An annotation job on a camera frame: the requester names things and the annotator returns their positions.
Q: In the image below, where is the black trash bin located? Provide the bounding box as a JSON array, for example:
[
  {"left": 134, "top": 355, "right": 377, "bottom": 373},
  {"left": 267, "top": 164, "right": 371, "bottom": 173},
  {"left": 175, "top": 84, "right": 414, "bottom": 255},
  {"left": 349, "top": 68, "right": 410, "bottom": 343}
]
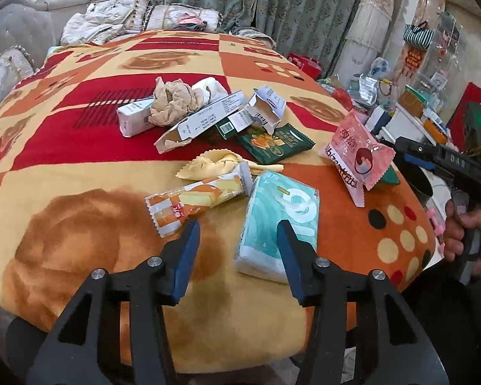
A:
[{"left": 394, "top": 158, "right": 434, "bottom": 206}]

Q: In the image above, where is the teal tissue pack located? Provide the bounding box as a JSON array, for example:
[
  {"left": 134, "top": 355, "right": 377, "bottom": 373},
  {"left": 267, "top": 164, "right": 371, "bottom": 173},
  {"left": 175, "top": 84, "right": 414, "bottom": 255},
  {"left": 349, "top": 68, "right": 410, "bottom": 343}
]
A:
[{"left": 233, "top": 169, "right": 321, "bottom": 284}]

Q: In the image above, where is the red paper bag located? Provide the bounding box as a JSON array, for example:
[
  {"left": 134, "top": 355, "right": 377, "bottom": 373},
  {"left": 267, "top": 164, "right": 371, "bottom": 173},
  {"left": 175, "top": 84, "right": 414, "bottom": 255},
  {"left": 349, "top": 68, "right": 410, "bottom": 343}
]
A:
[{"left": 287, "top": 53, "right": 322, "bottom": 80}]

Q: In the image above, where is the patterned red orange blanket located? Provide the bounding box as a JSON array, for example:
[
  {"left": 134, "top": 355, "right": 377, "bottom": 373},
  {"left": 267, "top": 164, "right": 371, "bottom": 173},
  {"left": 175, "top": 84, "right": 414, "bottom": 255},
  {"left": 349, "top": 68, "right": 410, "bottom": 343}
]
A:
[{"left": 0, "top": 30, "right": 437, "bottom": 374}]

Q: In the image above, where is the crumpled white tissue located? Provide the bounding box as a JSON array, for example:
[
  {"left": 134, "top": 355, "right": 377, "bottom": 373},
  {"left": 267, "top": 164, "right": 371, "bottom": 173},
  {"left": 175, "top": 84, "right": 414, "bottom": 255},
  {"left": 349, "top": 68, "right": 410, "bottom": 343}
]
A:
[{"left": 192, "top": 77, "right": 229, "bottom": 106}]

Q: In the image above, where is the white folded quilt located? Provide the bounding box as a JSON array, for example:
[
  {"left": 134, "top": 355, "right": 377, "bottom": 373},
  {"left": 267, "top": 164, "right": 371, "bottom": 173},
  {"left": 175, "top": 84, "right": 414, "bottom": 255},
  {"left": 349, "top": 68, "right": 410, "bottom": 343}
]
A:
[{"left": 60, "top": 0, "right": 150, "bottom": 46}]

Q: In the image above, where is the green white small box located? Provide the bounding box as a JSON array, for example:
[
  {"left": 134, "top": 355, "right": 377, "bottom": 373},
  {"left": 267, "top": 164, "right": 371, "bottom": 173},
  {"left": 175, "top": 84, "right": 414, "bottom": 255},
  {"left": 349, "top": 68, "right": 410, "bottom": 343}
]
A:
[{"left": 215, "top": 117, "right": 238, "bottom": 140}]

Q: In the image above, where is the orange white snack wrapper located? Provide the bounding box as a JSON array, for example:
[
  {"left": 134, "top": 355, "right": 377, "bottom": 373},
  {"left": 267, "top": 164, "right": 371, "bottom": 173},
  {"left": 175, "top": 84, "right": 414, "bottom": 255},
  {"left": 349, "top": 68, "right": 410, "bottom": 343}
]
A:
[{"left": 145, "top": 163, "right": 254, "bottom": 238}]

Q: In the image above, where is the long white medicine box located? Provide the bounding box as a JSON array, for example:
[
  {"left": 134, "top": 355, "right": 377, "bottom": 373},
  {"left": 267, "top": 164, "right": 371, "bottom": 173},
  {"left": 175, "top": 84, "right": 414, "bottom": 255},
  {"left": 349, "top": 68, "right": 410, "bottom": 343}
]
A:
[{"left": 155, "top": 90, "right": 246, "bottom": 154}]

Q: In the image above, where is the white pillow by curtain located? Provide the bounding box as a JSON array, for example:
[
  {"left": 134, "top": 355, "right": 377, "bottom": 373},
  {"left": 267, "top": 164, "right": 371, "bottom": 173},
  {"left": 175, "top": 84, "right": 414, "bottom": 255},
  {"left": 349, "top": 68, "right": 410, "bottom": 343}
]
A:
[{"left": 143, "top": 4, "right": 222, "bottom": 32}]

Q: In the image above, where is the crumpled beige paper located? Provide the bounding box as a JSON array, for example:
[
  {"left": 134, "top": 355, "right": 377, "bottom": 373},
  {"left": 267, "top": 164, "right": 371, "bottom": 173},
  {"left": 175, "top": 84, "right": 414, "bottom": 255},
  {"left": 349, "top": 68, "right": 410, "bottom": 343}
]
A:
[{"left": 148, "top": 77, "right": 204, "bottom": 127}]

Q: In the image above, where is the embroidered white pillow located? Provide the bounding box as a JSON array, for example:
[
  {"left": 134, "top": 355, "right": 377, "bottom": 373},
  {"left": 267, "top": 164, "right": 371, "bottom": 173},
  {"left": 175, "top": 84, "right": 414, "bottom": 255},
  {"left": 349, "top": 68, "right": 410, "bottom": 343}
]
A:
[{"left": 0, "top": 45, "right": 34, "bottom": 104}]

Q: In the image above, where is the yellow crumpled wrapper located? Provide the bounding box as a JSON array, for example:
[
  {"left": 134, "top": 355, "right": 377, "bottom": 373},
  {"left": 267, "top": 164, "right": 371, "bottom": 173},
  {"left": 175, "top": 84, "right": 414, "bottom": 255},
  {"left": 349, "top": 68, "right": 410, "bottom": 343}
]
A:
[{"left": 175, "top": 149, "right": 284, "bottom": 181}]

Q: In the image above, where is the white lace covered appliance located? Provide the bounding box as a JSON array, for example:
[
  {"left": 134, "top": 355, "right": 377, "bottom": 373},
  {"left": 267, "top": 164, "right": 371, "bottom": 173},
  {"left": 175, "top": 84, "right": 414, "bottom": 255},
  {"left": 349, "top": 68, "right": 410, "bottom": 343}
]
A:
[{"left": 334, "top": 0, "right": 395, "bottom": 88}]

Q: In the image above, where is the red plastic bag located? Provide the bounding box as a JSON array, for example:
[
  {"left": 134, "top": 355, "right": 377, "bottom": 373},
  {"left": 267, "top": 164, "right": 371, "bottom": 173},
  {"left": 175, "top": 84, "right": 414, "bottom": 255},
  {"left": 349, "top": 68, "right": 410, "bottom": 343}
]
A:
[{"left": 331, "top": 88, "right": 354, "bottom": 111}]

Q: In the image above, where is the dark green snack packet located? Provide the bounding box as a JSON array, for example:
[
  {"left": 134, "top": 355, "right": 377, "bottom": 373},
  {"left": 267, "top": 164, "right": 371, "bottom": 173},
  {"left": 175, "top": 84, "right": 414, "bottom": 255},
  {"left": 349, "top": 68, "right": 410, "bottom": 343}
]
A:
[{"left": 237, "top": 124, "right": 315, "bottom": 165}]

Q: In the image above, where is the pink snack bag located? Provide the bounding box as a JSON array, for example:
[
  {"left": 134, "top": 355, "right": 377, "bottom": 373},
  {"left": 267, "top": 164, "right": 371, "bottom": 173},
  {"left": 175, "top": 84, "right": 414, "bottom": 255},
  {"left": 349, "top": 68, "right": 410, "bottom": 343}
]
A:
[{"left": 319, "top": 111, "right": 395, "bottom": 208}]

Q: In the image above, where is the grey tufted headboard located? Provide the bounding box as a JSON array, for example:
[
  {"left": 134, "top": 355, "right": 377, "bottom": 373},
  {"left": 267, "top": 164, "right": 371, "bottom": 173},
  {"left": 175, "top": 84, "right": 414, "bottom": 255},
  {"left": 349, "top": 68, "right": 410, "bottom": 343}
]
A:
[{"left": 0, "top": 0, "right": 90, "bottom": 69}]

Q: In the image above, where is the white blue striped box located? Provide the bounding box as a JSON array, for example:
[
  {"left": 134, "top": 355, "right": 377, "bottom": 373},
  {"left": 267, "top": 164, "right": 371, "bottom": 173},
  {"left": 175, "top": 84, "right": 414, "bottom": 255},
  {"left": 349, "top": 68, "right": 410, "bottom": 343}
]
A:
[{"left": 116, "top": 97, "right": 155, "bottom": 138}]

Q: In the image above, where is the striped hanging tote bag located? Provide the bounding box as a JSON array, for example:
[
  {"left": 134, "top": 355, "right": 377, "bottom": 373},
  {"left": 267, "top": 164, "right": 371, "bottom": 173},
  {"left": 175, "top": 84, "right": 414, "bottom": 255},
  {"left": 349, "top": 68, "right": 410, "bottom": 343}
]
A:
[{"left": 403, "top": 21, "right": 435, "bottom": 51}]

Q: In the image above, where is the green scouring pad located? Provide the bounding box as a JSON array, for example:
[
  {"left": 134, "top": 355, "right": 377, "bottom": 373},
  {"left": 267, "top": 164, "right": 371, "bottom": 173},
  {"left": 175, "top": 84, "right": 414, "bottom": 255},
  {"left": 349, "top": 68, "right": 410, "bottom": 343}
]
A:
[{"left": 378, "top": 165, "right": 401, "bottom": 185}]

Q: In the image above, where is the right hand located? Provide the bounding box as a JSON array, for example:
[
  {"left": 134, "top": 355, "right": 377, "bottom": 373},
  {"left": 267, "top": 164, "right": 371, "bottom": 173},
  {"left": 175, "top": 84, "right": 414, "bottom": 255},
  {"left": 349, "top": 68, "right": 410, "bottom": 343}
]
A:
[{"left": 443, "top": 200, "right": 481, "bottom": 276}]

